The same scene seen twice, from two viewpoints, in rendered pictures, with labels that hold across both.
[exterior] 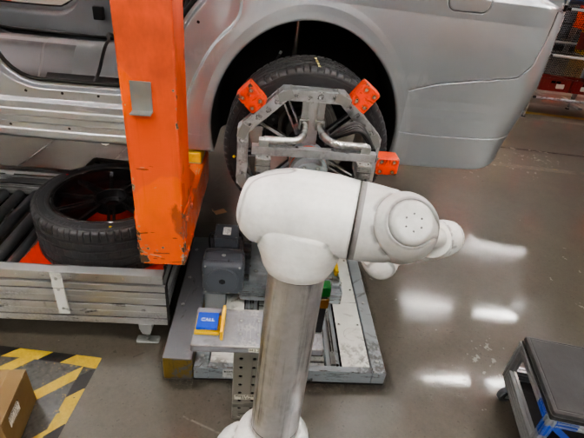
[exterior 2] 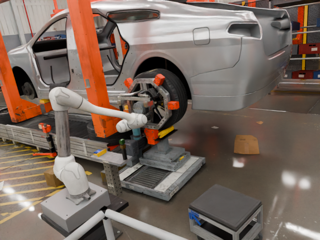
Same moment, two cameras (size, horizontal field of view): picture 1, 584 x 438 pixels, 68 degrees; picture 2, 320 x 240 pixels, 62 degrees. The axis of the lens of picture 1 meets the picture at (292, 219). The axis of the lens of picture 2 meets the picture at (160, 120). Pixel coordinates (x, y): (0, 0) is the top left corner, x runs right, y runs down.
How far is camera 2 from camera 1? 198 cm
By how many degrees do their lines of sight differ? 40
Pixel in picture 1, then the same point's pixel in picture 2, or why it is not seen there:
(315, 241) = (52, 99)
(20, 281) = (76, 143)
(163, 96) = (91, 82)
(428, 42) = (191, 58)
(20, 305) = (77, 151)
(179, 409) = not seen: hidden behind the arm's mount
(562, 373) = (212, 196)
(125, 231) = not seen: hidden behind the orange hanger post
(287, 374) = (57, 135)
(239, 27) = (135, 62)
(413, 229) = (56, 93)
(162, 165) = (95, 103)
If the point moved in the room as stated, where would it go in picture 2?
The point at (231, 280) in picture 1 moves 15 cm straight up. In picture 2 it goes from (127, 150) to (125, 137)
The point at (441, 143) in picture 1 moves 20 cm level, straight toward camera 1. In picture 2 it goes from (210, 99) to (195, 104)
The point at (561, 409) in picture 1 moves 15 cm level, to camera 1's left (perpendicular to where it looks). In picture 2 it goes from (192, 204) to (176, 198)
